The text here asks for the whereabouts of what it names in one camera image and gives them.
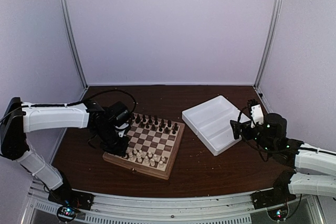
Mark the front aluminium rail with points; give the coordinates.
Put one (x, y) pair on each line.
(235, 208)

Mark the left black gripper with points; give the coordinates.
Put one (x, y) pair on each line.
(119, 150)

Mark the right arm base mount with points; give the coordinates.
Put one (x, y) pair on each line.
(279, 194)

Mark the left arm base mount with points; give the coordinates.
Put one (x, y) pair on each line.
(71, 200)

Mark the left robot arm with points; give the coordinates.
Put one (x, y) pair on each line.
(108, 123)

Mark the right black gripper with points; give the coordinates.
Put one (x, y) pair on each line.
(245, 128)

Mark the white plastic tray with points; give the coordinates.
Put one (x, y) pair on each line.
(210, 122)

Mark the wooden chess board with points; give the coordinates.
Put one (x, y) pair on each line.
(147, 140)

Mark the dark rook right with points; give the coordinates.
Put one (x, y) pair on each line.
(176, 127)

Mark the right aluminium frame post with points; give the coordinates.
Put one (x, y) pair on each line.
(275, 14)

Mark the dark knight left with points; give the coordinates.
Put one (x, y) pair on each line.
(138, 118)

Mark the white tall piece carried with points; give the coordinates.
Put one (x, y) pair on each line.
(139, 156)

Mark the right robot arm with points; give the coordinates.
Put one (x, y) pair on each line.
(312, 168)

